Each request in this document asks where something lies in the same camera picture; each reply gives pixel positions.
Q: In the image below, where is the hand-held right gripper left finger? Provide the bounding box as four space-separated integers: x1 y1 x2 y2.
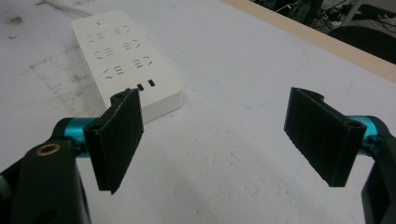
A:
52 88 145 195

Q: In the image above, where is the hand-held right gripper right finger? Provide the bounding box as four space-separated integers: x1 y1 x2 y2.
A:
283 87 396 188

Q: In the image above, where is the white power strip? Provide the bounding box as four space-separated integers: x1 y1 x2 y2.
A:
70 8 185 124

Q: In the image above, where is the black office chair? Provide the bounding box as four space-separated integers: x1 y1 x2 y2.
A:
328 25 396 65

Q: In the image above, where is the tangle of dark cables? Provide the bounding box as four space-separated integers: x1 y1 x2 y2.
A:
251 0 396 32

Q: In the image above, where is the white power cable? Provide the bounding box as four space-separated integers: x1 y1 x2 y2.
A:
41 0 98 18

